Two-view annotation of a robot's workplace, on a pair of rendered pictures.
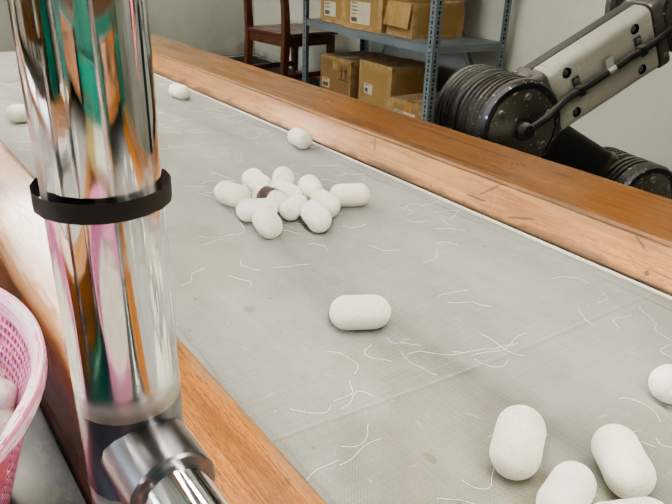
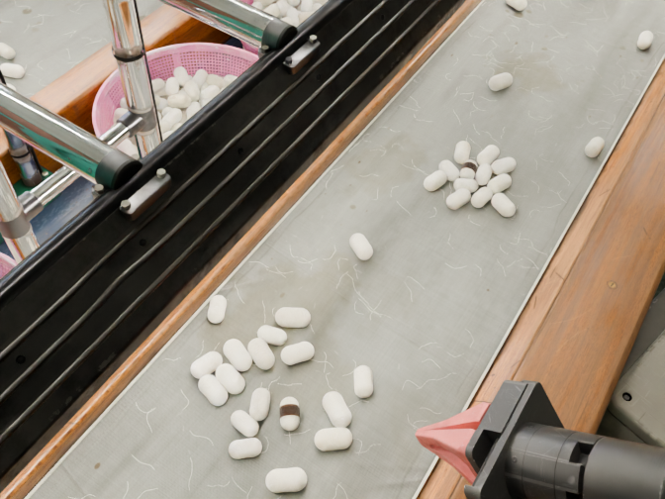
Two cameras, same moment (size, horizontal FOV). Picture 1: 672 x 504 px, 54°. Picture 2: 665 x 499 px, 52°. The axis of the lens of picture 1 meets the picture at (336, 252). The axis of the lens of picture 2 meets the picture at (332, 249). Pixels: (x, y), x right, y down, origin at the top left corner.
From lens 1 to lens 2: 0.63 m
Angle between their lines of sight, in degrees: 55
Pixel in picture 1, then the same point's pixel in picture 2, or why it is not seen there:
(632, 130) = not seen: outside the picture
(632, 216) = (550, 358)
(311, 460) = (265, 259)
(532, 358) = (370, 324)
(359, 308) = (355, 244)
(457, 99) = not seen: outside the picture
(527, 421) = (294, 314)
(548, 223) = (530, 317)
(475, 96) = not seen: outside the picture
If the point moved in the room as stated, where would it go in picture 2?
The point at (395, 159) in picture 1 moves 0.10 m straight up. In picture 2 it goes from (589, 212) to (621, 156)
